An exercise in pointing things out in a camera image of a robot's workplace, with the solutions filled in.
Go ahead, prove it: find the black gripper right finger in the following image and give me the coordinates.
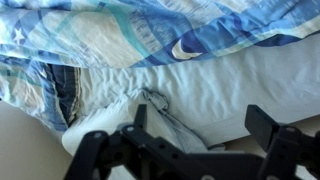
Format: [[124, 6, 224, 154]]
[[244, 104, 320, 180]]

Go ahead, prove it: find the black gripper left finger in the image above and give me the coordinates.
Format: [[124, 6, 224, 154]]
[[63, 103, 218, 180]]

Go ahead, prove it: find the blue plaid duvet cover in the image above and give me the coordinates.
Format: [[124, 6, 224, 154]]
[[0, 0, 320, 134]]

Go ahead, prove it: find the pale blue pillow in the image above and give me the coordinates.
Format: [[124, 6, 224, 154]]
[[61, 88, 228, 158]]

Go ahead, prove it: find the mattress with light blue sheet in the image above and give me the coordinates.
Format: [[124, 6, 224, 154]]
[[78, 33, 320, 148]]

